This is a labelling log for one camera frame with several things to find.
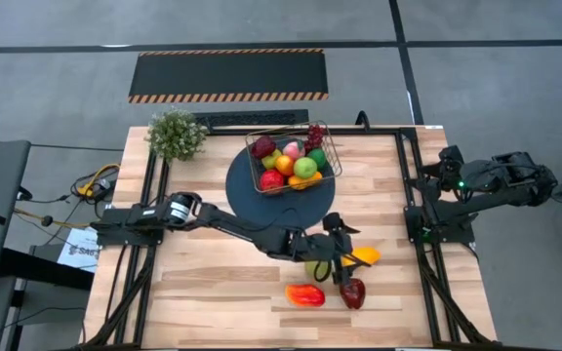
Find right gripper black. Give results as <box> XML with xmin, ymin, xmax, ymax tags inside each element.
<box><xmin>421</xmin><ymin>144</ymin><xmax>468</xmax><ymax>191</ymax></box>

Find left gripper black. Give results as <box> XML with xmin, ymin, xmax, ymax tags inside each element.
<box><xmin>304</xmin><ymin>212</ymin><xmax>361</xmax><ymax>289</ymax></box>

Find green pear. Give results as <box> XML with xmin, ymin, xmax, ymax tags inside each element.
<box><xmin>303</xmin><ymin>259</ymin><xmax>334</xmax><ymax>283</ymax></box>

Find dark red apple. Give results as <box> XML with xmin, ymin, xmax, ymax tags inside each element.
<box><xmin>338</xmin><ymin>277</ymin><xmax>367</xmax><ymax>311</ymax></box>
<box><xmin>251</xmin><ymin>136</ymin><xmax>278</xmax><ymax>160</ymax></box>

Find red orange mango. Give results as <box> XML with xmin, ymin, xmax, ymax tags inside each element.
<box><xmin>284</xmin><ymin>284</ymin><xmax>327</xmax><ymax>308</ymax></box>

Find orange-yellow fruit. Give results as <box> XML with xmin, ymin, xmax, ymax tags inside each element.
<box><xmin>287</xmin><ymin>170</ymin><xmax>324</xmax><ymax>191</ymax></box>

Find light green apple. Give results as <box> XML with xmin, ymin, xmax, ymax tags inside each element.
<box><xmin>293</xmin><ymin>156</ymin><xmax>319</xmax><ymax>180</ymax></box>

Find dark green lime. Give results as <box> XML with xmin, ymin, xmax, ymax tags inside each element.
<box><xmin>307</xmin><ymin>147</ymin><xmax>329</xmax><ymax>171</ymax></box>

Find bright red apple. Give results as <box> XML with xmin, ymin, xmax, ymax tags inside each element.
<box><xmin>259</xmin><ymin>169</ymin><xmax>286</xmax><ymax>192</ymax></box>

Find orange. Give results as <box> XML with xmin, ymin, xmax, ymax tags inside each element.
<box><xmin>274</xmin><ymin>154</ymin><xmax>296</xmax><ymax>177</ymax></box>

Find pink peach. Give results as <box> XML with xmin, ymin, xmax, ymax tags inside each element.
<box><xmin>281</xmin><ymin>139</ymin><xmax>306</xmax><ymax>161</ymax></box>

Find yellow-green round fruit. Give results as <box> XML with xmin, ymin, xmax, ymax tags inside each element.
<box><xmin>261</xmin><ymin>148</ymin><xmax>283</xmax><ymax>171</ymax></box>

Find red grape bunch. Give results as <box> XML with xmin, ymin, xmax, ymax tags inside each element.
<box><xmin>303</xmin><ymin>124</ymin><xmax>326</xmax><ymax>152</ymax></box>

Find round blue woven placemat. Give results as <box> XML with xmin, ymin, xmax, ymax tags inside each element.
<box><xmin>224</xmin><ymin>143</ymin><xmax>337</xmax><ymax>230</ymax></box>

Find black grated floor strip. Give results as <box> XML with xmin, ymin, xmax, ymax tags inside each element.
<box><xmin>193</xmin><ymin>108</ymin><xmax>310</xmax><ymax>129</ymax></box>

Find small green potted plant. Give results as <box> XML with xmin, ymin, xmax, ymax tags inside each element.
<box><xmin>144</xmin><ymin>106</ymin><xmax>210</xmax><ymax>165</ymax></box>

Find black hazard-striped floor mat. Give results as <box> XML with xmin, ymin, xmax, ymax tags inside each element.
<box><xmin>127</xmin><ymin>47</ymin><xmax>330</xmax><ymax>104</ymax></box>

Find black power adapter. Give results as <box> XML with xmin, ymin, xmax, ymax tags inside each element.
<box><xmin>93</xmin><ymin>177</ymin><xmax>114</xmax><ymax>201</ymax></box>

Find white printed paper sheet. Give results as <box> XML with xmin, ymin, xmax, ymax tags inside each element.
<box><xmin>56</xmin><ymin>226</ymin><xmax>100</xmax><ymax>274</ymax></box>

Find black desk beam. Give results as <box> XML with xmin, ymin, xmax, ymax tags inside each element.
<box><xmin>0</xmin><ymin>246</ymin><xmax>95</xmax><ymax>292</ymax></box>

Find grey desk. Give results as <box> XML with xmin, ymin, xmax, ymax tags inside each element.
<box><xmin>0</xmin><ymin>139</ymin><xmax>32</xmax><ymax>287</ymax></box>

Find black aluminium rig frame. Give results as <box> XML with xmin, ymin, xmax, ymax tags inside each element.
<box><xmin>83</xmin><ymin>124</ymin><xmax>500</xmax><ymax>350</ymax></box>

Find wire produce basket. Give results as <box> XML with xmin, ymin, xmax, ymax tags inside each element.
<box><xmin>244</xmin><ymin>120</ymin><xmax>344</xmax><ymax>196</ymax></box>

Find black curved bracket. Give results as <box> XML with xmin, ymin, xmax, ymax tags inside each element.
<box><xmin>355</xmin><ymin>109</ymin><xmax>373</xmax><ymax>132</ymax></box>

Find yellow cable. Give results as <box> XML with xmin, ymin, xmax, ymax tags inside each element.
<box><xmin>76</xmin><ymin>163</ymin><xmax>121</xmax><ymax>199</ymax></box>

